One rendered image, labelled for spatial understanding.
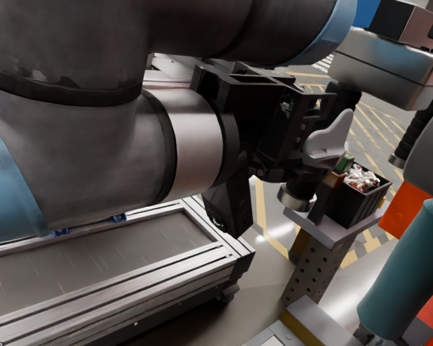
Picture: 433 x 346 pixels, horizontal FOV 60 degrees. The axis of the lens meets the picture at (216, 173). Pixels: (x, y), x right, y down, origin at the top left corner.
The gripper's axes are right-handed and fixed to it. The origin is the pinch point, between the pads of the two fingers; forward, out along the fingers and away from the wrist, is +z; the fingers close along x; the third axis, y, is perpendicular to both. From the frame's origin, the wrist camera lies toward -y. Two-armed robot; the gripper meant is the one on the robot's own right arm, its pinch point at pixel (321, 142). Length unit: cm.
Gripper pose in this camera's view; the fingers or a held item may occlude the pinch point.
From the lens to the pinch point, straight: 43.6
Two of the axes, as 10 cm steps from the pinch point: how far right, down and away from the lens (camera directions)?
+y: 2.7, -8.5, -4.6
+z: 7.0, -1.5, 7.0
